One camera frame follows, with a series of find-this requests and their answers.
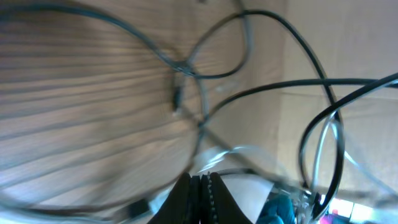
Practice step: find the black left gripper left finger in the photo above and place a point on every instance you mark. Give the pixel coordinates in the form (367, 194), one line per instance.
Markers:
(182, 206)

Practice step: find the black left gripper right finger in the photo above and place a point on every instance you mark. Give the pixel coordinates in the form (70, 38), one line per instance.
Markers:
(217, 205)

